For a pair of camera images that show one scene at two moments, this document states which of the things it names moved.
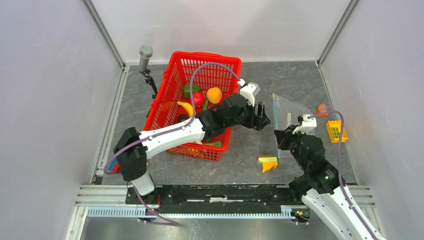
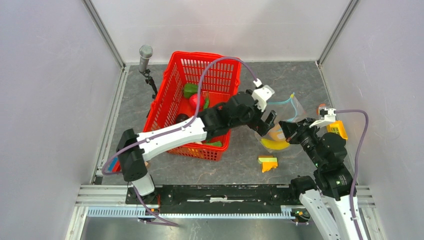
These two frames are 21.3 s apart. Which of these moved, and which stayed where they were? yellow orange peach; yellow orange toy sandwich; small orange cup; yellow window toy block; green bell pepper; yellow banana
Moved: yellow banana; yellow orange peach
Stayed: yellow orange toy sandwich; green bell pepper; yellow window toy block; small orange cup
